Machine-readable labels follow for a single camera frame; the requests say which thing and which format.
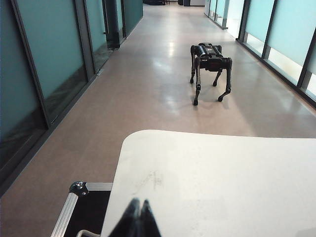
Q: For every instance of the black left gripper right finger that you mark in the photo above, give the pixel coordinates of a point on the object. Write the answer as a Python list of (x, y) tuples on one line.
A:
[(148, 224)]

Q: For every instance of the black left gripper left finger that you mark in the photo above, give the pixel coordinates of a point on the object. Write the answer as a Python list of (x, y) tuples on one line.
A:
[(128, 222)]

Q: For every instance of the black quadruped robot dog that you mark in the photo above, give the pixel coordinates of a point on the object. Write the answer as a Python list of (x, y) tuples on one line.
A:
[(209, 59)]

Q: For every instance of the black aluminium-edged flight case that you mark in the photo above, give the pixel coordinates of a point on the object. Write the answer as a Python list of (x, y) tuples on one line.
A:
[(84, 212)]

